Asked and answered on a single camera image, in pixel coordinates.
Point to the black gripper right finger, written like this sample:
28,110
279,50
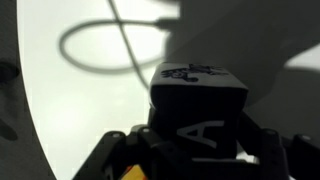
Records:
283,156

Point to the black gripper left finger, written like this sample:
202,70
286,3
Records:
133,153

